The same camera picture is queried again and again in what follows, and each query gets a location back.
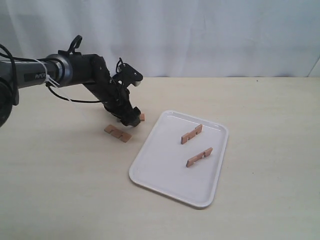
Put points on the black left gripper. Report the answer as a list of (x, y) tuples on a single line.
[(116, 100)]

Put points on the wooden notched plank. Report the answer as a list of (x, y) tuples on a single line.
[(189, 135), (198, 157), (142, 117), (117, 133)]

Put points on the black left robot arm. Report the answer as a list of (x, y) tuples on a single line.
[(64, 70)]

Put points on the white plastic tray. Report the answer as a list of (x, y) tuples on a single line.
[(160, 165)]

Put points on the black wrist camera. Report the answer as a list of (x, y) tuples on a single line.
[(127, 75)]

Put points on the white backdrop curtain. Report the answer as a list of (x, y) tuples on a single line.
[(173, 38)]

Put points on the white zip tie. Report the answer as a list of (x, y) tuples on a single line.
[(50, 82)]

